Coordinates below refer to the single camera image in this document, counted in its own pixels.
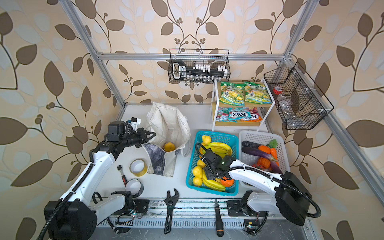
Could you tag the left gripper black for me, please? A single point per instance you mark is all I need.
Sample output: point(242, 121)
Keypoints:
point(141, 133)

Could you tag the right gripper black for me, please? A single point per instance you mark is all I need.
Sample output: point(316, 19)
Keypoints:
point(209, 175)

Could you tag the white canvas tote bag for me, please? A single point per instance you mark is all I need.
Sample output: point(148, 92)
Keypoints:
point(170, 125)

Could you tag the green snack bag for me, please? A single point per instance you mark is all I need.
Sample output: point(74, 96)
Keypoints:
point(232, 94)
point(256, 93)

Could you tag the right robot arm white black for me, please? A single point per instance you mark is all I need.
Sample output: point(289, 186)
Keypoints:
point(293, 201)

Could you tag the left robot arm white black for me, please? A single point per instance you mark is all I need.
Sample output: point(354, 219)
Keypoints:
point(72, 217)

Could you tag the Fox's candy bag left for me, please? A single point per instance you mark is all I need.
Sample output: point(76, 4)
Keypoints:
point(233, 114)

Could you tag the fox's candy bag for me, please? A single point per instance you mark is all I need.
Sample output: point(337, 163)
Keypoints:
point(255, 116)
point(233, 114)

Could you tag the Fox's candy bag right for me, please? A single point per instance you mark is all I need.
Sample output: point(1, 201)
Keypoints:
point(255, 116)

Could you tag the lower banana bunch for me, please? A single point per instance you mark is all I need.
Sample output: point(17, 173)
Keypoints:
point(212, 184)

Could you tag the banana bunch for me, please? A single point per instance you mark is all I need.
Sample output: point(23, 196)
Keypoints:
point(220, 149)
point(212, 184)

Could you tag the upper banana bunch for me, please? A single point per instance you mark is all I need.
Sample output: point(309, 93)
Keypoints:
point(220, 149)

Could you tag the orange fruit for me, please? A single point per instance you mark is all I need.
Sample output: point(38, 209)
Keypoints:
point(227, 182)

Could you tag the teal plastic basket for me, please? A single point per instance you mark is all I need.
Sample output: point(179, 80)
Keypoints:
point(228, 139)

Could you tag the dark eggplant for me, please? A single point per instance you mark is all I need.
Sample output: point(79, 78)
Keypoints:
point(250, 144)

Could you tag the yellow tape roll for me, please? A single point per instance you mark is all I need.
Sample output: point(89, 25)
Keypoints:
point(138, 167)

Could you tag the purple eggplant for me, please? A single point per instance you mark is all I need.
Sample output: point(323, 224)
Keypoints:
point(258, 153)

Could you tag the small orange pumpkin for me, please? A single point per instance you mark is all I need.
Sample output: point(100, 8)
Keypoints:
point(264, 163)

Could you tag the white plastic basket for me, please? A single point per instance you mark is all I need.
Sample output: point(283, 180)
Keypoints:
point(264, 139)

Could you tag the black tape roll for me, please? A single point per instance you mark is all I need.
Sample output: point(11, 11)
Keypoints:
point(135, 187)

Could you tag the black adjustable wrench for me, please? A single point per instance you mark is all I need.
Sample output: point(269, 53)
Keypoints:
point(170, 202)

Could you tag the orange carrot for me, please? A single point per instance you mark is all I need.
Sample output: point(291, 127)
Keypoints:
point(273, 152)

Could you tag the black orange screwdriver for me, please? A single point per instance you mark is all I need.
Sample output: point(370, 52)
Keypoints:
point(219, 222)

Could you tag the black socket wrench set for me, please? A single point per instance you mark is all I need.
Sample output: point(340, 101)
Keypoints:
point(198, 72)

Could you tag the plastic bottle red cap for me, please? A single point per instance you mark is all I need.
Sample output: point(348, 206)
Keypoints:
point(285, 103)

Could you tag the small red handled ratchet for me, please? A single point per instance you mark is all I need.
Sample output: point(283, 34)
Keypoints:
point(120, 169)

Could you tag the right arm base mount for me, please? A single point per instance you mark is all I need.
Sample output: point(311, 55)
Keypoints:
point(255, 221)

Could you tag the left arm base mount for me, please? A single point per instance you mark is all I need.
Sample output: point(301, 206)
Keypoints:
point(122, 221)

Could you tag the black wire basket centre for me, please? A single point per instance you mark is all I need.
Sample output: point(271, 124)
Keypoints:
point(215, 57)

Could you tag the black wire basket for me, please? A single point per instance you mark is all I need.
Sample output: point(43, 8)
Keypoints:
point(309, 102)
point(215, 57)

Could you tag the black wire basket right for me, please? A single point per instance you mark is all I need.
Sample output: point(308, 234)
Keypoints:
point(309, 102)

